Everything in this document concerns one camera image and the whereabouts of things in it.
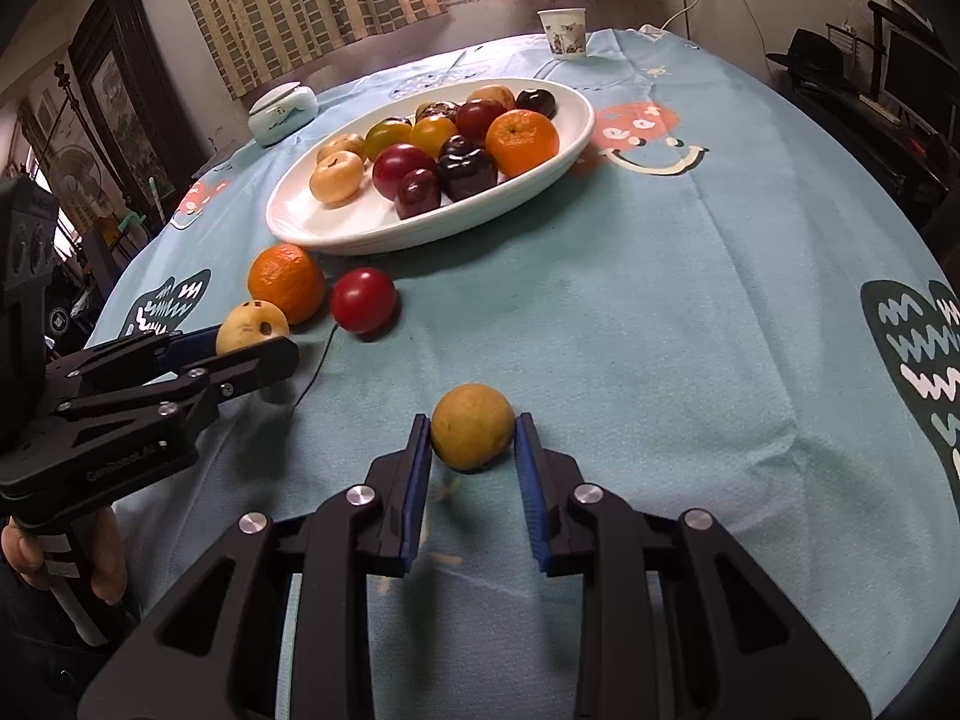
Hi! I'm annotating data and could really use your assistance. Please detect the round tan longan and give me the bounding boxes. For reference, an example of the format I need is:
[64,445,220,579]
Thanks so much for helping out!
[431,383,514,472]

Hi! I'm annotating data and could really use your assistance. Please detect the pale yellow spotted fruit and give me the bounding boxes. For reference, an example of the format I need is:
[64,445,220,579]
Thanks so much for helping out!
[215,299,290,356]

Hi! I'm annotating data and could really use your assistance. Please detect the large orange mandarin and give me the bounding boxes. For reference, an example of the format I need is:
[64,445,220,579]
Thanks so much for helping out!
[247,244,327,325]

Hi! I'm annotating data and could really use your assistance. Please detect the red tomato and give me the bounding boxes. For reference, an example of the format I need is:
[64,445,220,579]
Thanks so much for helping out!
[331,266,398,335]

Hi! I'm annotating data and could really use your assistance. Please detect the tan round pear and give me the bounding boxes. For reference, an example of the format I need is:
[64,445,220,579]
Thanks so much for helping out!
[309,151,364,208]

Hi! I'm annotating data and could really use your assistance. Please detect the dark purple plum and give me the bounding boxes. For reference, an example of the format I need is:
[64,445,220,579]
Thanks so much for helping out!
[436,135,500,202]

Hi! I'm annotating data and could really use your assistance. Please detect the dark red plum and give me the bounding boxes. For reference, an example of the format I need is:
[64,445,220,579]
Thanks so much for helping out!
[455,98,506,145]

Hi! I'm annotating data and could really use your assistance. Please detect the dark cherry plum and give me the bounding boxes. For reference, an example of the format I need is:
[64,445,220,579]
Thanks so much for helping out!
[394,169,441,220]

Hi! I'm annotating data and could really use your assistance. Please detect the person's left hand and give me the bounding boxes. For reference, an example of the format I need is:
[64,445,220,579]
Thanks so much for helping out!
[0,508,130,607]

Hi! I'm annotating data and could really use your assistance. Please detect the standing fan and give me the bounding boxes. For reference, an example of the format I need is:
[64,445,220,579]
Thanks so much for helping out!
[47,145,112,236]

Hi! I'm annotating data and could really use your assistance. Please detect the light blue printed tablecloth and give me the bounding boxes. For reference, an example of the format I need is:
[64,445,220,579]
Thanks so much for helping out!
[94,31,958,710]

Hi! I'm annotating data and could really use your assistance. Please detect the white ceramic lidded jar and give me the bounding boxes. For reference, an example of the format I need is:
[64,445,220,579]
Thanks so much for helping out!
[247,82,319,146]

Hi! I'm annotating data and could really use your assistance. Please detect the yellow green tomato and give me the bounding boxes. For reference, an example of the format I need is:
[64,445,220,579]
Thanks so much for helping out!
[364,117,413,163]

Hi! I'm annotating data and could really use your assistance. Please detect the orange mandarin on plate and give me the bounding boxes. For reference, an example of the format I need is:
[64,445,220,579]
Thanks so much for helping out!
[485,109,560,179]

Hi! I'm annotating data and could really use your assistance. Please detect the orange yellow tomato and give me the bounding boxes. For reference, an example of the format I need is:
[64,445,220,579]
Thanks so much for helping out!
[410,114,459,160]

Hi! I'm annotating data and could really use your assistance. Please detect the striped orange pepino melon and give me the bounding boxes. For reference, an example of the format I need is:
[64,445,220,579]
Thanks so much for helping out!
[467,85,516,110]

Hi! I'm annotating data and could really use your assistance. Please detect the white paper cup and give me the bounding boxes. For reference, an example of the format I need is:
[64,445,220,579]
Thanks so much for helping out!
[539,8,587,59]

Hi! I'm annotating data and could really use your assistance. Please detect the computer monitor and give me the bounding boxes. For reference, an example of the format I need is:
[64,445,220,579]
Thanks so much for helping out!
[882,26,958,137]

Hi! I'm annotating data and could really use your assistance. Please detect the white power cable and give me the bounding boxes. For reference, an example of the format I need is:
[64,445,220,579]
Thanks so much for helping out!
[659,0,712,36]

